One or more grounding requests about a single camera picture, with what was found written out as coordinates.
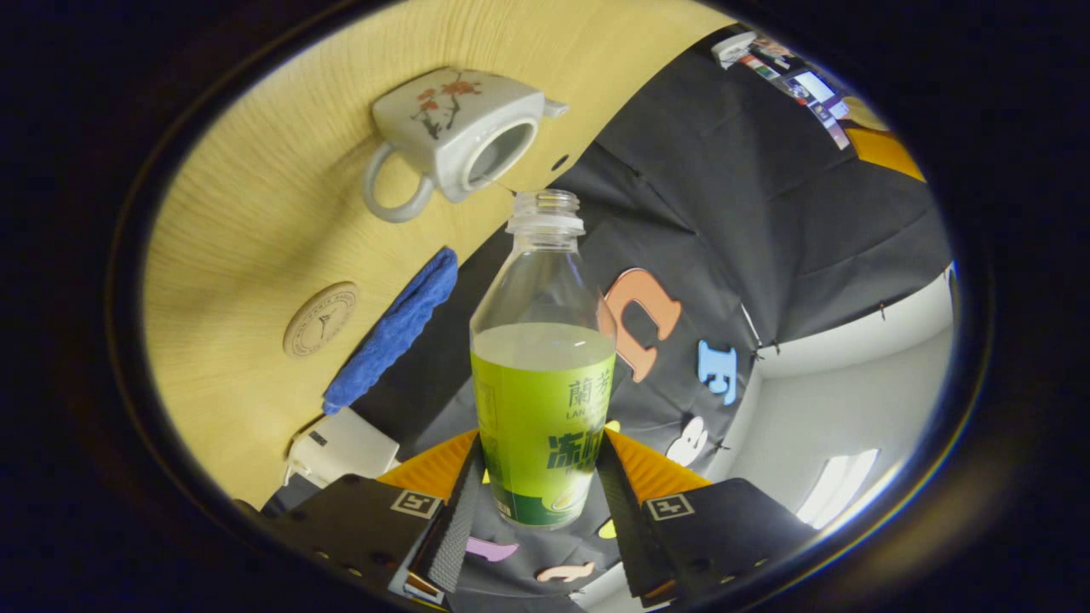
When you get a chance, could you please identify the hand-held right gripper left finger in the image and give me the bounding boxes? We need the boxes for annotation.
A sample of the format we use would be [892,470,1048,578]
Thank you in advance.
[254,428,488,608]

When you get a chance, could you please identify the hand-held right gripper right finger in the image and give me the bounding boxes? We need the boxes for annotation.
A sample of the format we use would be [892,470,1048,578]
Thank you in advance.
[594,427,820,610]

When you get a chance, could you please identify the round cork coaster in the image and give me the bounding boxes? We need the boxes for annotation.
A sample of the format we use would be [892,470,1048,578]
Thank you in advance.
[282,281,361,359]

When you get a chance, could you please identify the green label water bottle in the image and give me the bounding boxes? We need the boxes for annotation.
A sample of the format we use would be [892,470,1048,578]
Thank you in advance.
[469,188,617,530]

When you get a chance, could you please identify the white floral teacup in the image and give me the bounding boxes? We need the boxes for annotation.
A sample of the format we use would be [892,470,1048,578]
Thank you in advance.
[363,67,570,225]

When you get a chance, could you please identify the white toaster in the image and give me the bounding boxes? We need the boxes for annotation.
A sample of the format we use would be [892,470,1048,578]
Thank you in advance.
[284,406,402,490]

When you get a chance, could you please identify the computer monitor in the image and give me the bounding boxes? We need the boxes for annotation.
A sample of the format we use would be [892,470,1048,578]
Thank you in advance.
[737,34,854,152]

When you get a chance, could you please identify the ceiling light panel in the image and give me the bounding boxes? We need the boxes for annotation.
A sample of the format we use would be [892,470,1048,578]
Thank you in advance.
[795,448,881,530]

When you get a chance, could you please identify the white power strip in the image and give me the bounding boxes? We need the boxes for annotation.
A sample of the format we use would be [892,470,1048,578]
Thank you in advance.
[710,32,757,71]

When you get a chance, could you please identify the blue towel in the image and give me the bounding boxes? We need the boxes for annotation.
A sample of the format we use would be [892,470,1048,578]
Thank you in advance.
[321,246,460,416]

